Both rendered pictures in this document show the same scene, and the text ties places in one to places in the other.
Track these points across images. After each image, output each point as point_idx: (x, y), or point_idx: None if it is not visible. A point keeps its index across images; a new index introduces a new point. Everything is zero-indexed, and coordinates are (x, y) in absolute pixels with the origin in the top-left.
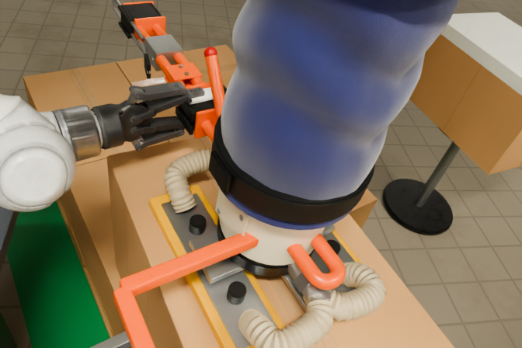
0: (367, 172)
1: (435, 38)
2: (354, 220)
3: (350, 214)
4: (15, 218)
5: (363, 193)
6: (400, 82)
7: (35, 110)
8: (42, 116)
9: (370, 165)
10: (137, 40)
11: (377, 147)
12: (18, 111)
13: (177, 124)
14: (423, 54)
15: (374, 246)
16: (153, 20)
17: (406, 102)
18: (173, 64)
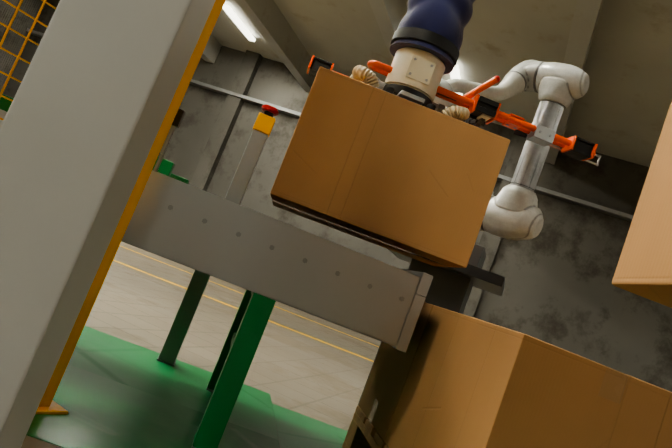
0: (403, 22)
1: None
2: (408, 100)
3: (493, 332)
4: (474, 273)
5: (398, 32)
6: None
7: (445, 83)
8: (442, 82)
9: (404, 19)
10: (555, 146)
11: (409, 13)
12: (441, 79)
13: (474, 120)
14: None
15: (387, 92)
16: (570, 138)
17: None
18: (531, 134)
